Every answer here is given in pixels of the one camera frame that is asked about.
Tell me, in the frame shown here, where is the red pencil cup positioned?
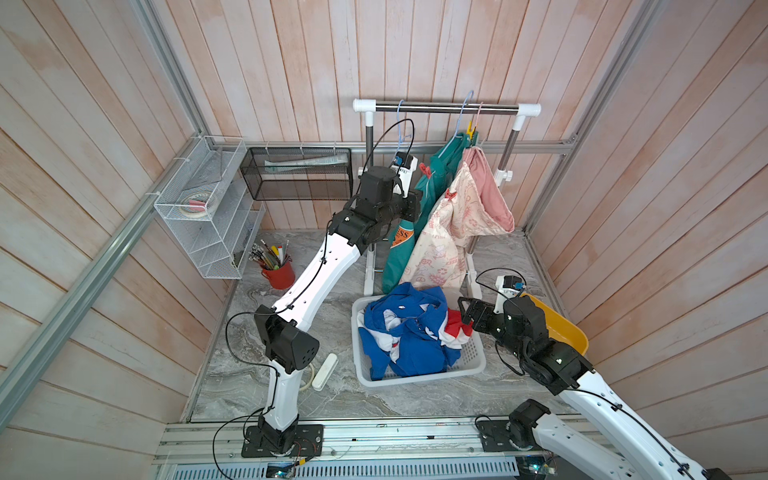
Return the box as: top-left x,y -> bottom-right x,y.
261,261 -> 296,290

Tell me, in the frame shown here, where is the pink hanger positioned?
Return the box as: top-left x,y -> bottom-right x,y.
473,102 -> 483,131

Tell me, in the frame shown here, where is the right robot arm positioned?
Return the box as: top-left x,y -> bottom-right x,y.
459,294 -> 727,479

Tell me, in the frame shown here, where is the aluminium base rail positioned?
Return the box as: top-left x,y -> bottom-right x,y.
152,416 -> 649,480

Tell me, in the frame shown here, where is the black mesh basket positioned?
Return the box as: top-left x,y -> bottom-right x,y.
240,146 -> 354,201

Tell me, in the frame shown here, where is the green jacket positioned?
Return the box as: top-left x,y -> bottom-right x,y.
382,133 -> 475,293

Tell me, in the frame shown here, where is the white plastic laundry basket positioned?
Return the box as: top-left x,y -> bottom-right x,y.
351,295 -> 486,388

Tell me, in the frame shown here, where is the white remote-like bar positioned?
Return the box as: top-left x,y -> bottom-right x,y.
311,353 -> 339,391

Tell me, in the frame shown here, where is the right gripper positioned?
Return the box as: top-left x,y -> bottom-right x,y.
459,295 -> 529,366

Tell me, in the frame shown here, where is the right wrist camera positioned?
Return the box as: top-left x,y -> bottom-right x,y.
494,274 -> 525,313

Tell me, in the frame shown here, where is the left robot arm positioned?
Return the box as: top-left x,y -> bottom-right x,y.
242,166 -> 421,458

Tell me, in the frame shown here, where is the white clothes rack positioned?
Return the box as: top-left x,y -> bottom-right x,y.
352,99 -> 542,298

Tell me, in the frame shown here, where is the yellow plastic tray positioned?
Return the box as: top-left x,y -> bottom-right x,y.
523,293 -> 589,356

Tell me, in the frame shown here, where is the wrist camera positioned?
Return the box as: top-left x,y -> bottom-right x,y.
494,274 -> 525,313
390,151 -> 418,197

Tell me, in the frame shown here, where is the white wire shelf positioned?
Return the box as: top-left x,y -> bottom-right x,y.
154,136 -> 264,280

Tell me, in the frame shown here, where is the tape roll on shelf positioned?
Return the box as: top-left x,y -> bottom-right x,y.
178,191 -> 217,219

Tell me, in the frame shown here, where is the cream pink print jacket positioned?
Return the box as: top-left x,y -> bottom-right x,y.
400,146 -> 515,291

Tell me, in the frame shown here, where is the blue red white jacket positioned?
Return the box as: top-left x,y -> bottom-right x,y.
354,282 -> 474,381

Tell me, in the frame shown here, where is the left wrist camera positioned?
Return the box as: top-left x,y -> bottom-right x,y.
390,151 -> 418,197

